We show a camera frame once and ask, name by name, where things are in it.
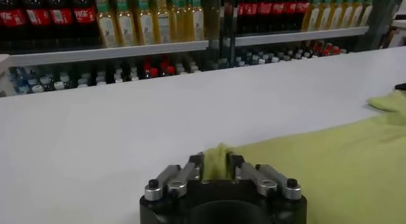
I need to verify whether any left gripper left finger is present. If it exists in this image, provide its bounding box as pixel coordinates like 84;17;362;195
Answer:
144;151;206;202

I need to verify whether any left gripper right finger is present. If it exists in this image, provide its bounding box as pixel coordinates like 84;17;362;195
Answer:
226;152;303;201

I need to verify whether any yellow-green t-shirt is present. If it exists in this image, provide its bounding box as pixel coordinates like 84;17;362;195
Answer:
202;88;406;224

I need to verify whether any glass drinks display cabinet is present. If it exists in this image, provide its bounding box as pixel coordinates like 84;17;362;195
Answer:
0;0;223;98
218;0;397;69

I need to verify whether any yellow juice bottle green label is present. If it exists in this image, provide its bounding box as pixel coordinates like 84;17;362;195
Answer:
169;0;188;43
350;0;365;28
134;0;155;46
360;0;377;27
301;0;320;32
93;0;119;49
329;0;344;30
153;0;172;44
187;0;206;42
318;0;332;31
113;0;137;48
341;0;355;29

